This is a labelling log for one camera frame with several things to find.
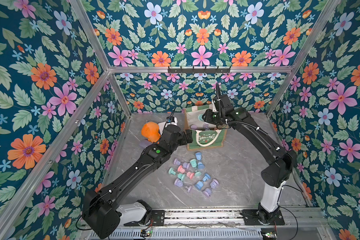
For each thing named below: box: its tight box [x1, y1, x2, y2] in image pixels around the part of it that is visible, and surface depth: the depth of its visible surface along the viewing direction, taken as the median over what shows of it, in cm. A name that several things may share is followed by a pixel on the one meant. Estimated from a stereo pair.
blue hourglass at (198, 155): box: [195, 151, 203, 161], surface depth 96 cm
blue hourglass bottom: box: [194, 180, 204, 191], surface depth 85 cm
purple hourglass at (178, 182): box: [174, 178, 184, 187], surface depth 84 cm
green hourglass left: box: [168, 167, 176, 175], surface depth 89 cm
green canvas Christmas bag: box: [184, 104, 229, 151], surface depth 95 cm
